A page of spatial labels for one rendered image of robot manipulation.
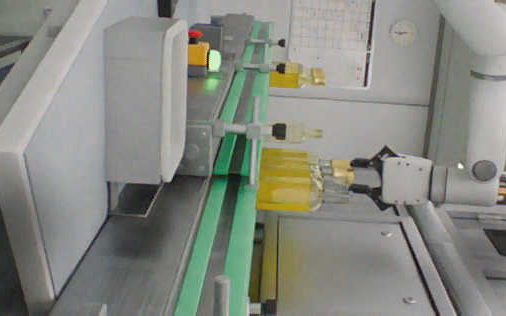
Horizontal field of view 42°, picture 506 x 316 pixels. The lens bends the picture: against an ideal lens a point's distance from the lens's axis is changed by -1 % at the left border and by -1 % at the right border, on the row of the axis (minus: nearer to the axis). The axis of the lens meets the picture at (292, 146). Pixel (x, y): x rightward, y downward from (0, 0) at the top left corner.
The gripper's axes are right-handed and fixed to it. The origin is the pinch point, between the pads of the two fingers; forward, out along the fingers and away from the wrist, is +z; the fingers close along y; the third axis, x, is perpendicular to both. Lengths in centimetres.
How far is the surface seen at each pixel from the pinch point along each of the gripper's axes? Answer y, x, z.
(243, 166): 6.9, 22.7, 18.1
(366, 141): -145, -580, 77
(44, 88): 30, 72, 24
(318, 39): -33, -560, 131
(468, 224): -17.7, -24.8, -24.4
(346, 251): -12.9, 10.6, 0.1
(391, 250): -13.2, 6.6, -8.6
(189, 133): 14.7, 31.6, 24.8
